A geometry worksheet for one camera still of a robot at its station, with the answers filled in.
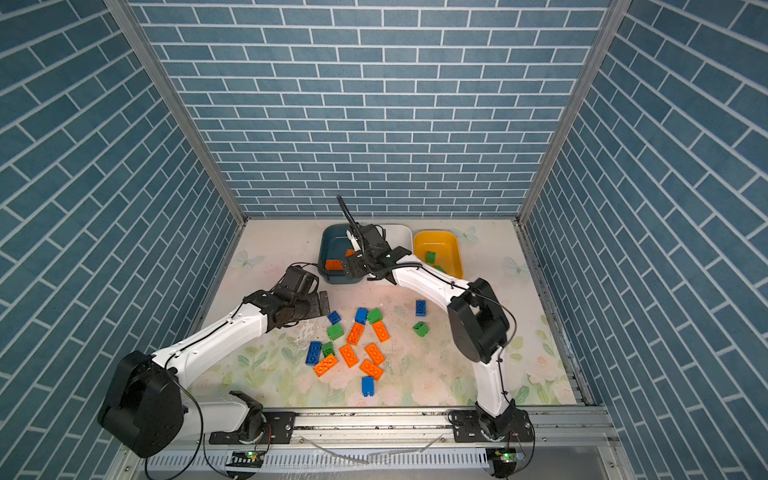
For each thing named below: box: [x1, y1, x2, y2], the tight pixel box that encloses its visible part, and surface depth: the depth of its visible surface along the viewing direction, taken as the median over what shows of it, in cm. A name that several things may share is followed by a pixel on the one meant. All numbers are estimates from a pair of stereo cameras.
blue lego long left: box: [305, 341, 322, 366], surface depth 87 cm
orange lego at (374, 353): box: [364, 342, 386, 365], surface depth 88 cm
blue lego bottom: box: [362, 375, 375, 397], surface depth 80 cm
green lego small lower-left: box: [322, 341, 335, 358], surface depth 88 cm
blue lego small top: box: [355, 307, 369, 325], surface depth 93 cm
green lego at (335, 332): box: [326, 323, 344, 341], surface depth 91 cm
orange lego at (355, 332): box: [346, 322, 365, 346], surface depth 91 cm
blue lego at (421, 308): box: [416, 300, 427, 317], surface depth 96 cm
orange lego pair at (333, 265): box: [325, 260, 343, 271], surface depth 107 cm
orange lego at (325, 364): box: [313, 354, 339, 378], surface depth 84 cm
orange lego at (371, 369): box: [360, 359, 384, 381], surface depth 85 cm
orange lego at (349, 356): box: [339, 344, 359, 368], surface depth 88 cm
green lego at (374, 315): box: [367, 308, 383, 325], surface depth 94 cm
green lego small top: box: [412, 321, 429, 338], surface depth 92 cm
